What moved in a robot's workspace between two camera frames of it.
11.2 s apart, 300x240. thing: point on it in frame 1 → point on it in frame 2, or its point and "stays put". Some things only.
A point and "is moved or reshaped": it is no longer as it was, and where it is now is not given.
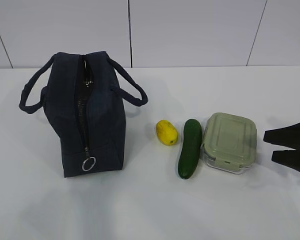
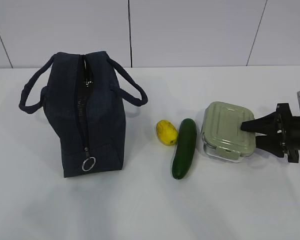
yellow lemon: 167,132 stays put
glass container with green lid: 229,143 is moved or reshaped
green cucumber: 189,156 is moved or reshaped
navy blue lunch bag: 81,95 stays put
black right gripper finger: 299,160 → 275,143
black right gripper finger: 296,137 → 269,124
